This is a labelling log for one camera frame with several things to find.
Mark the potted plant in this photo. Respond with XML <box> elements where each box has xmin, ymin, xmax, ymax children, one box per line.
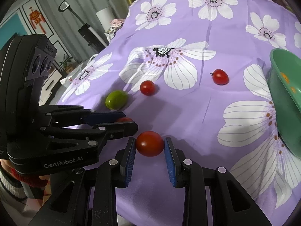
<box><xmin>59</xmin><ymin>54</ymin><xmax>75</xmax><ymax>74</ymax></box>

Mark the green plastic bowl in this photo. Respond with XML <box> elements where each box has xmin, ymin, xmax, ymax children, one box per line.
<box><xmin>267</xmin><ymin>48</ymin><xmax>301</xmax><ymax>158</ymax></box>

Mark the red chinese knot decoration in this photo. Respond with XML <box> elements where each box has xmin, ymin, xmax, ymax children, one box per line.
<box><xmin>29</xmin><ymin>6</ymin><xmax>46</xmax><ymax>34</ymax></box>

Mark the left forearm striped sleeve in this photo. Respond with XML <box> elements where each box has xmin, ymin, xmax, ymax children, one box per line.
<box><xmin>1</xmin><ymin>166</ymin><xmax>27</xmax><ymax>203</ymax></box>

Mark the floral cloth pile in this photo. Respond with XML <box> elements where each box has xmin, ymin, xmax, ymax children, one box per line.
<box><xmin>105</xmin><ymin>18</ymin><xmax>125</xmax><ymax>42</ymax></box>

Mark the purple floral tablecloth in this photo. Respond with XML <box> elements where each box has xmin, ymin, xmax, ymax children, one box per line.
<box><xmin>59</xmin><ymin>0</ymin><xmax>300</xmax><ymax>225</ymax></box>

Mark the white cylinder lamp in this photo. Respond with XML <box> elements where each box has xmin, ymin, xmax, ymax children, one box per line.
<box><xmin>96</xmin><ymin>7</ymin><xmax>115</xmax><ymax>31</ymax></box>

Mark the green lime fruit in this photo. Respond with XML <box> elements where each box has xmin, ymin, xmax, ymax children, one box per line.
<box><xmin>105</xmin><ymin>90</ymin><xmax>128</xmax><ymax>110</ymax></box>

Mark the red cherry tomato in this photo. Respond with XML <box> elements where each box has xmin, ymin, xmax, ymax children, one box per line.
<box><xmin>136</xmin><ymin>131</ymin><xmax>164</xmax><ymax>157</ymax></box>
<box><xmin>210</xmin><ymin>69</ymin><xmax>229</xmax><ymax>85</ymax></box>
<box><xmin>116</xmin><ymin>117</ymin><xmax>133</xmax><ymax>122</ymax></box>
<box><xmin>140</xmin><ymin>80</ymin><xmax>156</xmax><ymax>96</ymax></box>

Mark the left hand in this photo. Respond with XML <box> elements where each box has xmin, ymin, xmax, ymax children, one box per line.
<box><xmin>1</xmin><ymin>159</ymin><xmax>49</xmax><ymax>188</ymax></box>

